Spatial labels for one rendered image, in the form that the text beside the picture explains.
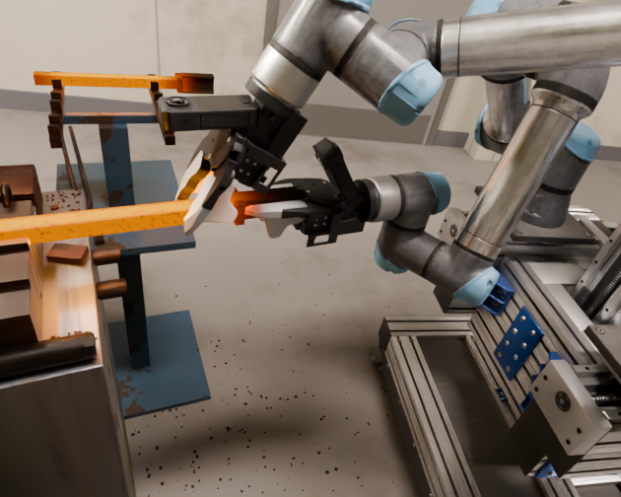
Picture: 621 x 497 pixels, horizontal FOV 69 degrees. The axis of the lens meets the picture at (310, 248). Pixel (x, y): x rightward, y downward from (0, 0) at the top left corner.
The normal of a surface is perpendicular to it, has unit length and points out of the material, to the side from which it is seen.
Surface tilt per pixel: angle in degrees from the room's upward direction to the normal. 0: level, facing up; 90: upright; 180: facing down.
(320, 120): 90
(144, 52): 90
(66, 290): 0
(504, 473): 0
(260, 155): 90
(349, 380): 0
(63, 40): 90
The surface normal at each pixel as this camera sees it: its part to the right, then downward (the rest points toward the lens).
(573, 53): -0.25, 0.81
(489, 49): -0.33, 0.48
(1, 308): 0.16, -0.77
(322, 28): -0.14, 0.39
